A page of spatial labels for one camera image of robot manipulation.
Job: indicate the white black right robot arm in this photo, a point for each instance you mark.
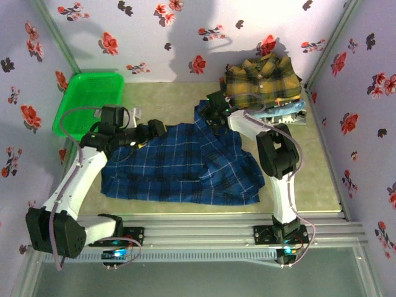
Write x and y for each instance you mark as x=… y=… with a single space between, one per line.
x=278 y=151

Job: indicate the grey printed folded shirt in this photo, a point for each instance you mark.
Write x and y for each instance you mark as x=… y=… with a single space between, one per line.
x=294 y=120

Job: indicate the blue plaid long sleeve shirt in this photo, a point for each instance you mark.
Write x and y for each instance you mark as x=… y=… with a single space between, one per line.
x=173 y=167

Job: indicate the green plastic basket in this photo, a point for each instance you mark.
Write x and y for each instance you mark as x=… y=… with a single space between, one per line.
x=89 y=89

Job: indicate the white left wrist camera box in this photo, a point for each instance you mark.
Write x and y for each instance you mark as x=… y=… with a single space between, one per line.
x=135 y=115

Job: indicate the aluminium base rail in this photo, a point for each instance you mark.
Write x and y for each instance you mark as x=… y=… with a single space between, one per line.
x=198 y=235

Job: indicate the light blue folded shirt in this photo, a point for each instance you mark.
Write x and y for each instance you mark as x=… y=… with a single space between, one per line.
x=290 y=108

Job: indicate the yellow plaid folded shirt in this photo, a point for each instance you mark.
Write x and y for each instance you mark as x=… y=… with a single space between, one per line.
x=263 y=83

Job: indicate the aluminium table side rail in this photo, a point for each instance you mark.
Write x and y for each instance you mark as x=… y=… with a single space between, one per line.
x=317 y=123

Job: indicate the grey basket sticker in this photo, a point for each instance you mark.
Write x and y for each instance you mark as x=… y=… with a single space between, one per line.
x=96 y=114

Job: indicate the aluminium corner post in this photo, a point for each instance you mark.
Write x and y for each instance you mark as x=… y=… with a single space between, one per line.
x=330 y=43
x=63 y=43

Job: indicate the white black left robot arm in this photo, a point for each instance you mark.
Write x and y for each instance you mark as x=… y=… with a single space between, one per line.
x=74 y=182

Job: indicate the dark folded shirt red print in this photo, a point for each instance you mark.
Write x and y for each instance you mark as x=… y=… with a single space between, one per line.
x=287 y=101

